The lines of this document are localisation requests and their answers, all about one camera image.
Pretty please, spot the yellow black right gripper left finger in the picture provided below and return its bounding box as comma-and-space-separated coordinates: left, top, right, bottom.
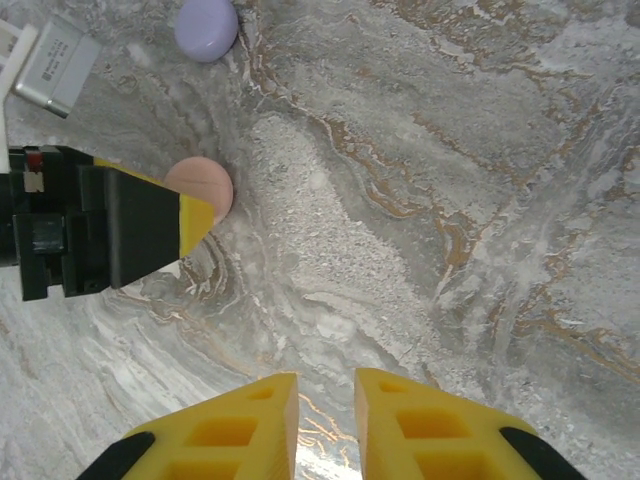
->
73, 371, 301, 480

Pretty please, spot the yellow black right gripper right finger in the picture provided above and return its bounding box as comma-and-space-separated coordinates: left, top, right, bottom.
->
353, 367, 590, 480

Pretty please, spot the pink earbud charging case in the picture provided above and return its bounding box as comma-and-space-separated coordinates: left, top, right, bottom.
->
164, 155, 236, 224

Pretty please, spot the purple earbud charging case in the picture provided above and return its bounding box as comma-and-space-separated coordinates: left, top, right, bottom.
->
173, 0, 240, 64

